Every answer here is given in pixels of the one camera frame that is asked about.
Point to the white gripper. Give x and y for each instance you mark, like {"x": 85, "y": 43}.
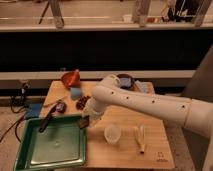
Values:
{"x": 95, "y": 110}

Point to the dark eraser block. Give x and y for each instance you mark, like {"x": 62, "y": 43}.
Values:
{"x": 83, "y": 122}

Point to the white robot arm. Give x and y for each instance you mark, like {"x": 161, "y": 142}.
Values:
{"x": 194, "y": 115}

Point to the green plastic tray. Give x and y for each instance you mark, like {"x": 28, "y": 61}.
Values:
{"x": 62, "y": 144}

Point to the brown dried fruit pile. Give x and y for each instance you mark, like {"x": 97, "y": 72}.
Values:
{"x": 80, "y": 104}

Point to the black round tape measure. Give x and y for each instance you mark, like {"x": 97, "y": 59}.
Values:
{"x": 61, "y": 107}

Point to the orange plastic funnel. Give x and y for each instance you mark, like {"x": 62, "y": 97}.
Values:
{"x": 71, "y": 79}

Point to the yellow corn husk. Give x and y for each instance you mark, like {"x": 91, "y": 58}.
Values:
{"x": 139, "y": 133}

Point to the dark bowl with blue cloth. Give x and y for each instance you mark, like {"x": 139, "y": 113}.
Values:
{"x": 126, "y": 80}

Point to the blue box on floor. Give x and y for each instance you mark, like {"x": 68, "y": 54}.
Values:
{"x": 33, "y": 110}

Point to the clear plastic bag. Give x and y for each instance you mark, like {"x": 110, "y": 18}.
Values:
{"x": 142, "y": 86}

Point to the black handled brush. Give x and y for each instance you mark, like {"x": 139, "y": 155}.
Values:
{"x": 47, "y": 119}

